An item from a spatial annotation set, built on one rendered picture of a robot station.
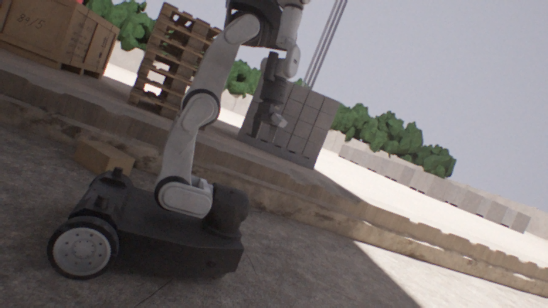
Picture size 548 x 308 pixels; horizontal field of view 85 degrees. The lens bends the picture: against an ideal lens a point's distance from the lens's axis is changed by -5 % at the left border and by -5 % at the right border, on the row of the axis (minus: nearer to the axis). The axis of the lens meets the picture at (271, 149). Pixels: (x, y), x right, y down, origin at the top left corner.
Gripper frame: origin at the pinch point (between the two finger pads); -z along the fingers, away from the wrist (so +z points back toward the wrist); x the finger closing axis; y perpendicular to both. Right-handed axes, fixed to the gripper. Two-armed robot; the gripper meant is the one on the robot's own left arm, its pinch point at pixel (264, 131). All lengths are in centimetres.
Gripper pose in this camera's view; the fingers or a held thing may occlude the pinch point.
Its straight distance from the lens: 108.9
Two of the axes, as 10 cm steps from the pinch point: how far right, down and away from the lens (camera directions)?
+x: -5.1, -1.2, -8.5
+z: 2.3, -9.7, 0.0
